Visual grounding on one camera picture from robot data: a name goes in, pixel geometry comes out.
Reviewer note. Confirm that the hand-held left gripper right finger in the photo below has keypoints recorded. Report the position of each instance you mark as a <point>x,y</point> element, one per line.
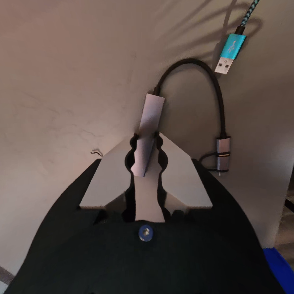
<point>183,183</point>

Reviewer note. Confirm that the blue bin with marker label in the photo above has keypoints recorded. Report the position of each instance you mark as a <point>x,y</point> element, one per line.
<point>280,271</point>

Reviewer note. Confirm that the grey usb hub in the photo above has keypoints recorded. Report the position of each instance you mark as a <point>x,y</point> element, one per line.
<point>151,110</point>

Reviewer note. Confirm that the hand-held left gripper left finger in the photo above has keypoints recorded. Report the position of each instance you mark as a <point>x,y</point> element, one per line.
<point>108,183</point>

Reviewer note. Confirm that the black twist tie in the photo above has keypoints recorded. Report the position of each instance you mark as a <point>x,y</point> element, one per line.
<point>96,152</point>

